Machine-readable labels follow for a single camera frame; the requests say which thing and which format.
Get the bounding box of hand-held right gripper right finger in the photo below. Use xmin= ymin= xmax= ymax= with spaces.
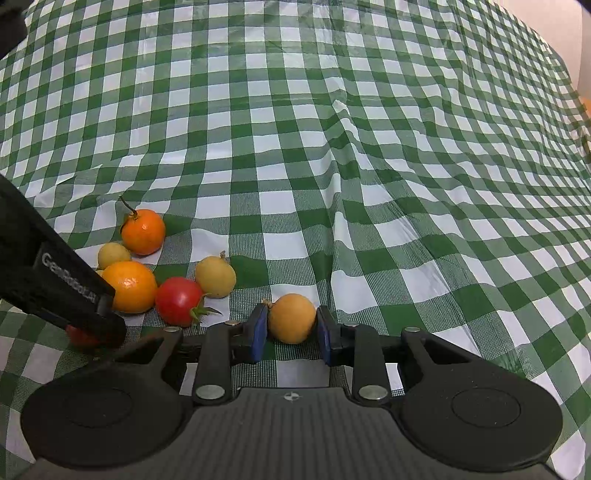
xmin=316 ymin=305 xmax=463 ymax=403

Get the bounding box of orange with stem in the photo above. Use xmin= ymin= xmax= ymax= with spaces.
xmin=117 ymin=196 xmax=166 ymax=257

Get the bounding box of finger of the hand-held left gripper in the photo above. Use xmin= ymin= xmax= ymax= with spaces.
xmin=43 ymin=312 xmax=128 ymax=348

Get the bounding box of small yellow longan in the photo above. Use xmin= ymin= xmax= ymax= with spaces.
xmin=97 ymin=243 xmax=132 ymax=269

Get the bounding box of red cherry tomato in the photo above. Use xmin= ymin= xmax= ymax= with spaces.
xmin=154 ymin=277 xmax=223 ymax=328
xmin=65 ymin=324 xmax=102 ymax=348

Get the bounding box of green checkered tablecloth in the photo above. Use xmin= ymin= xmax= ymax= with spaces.
xmin=0 ymin=0 xmax=591 ymax=480

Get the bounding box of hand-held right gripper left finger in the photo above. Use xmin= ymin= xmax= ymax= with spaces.
xmin=117 ymin=305 xmax=270 ymax=405

